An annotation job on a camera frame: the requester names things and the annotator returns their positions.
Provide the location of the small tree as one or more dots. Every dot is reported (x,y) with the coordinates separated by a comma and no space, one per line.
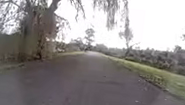
(89,36)

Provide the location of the grey kerb strip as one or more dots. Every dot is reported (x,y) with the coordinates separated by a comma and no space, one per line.
(1,66)

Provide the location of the slender tree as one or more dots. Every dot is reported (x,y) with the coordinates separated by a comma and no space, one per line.
(127,37)

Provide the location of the large bare-branched tree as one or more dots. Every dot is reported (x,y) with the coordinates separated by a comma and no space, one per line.
(39,32)

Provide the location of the grey asphalt road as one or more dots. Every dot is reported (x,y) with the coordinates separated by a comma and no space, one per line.
(86,88)

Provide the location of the grass verge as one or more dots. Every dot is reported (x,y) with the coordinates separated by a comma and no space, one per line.
(177,83)

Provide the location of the row of bushes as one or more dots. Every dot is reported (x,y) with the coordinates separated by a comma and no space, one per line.
(160,59)

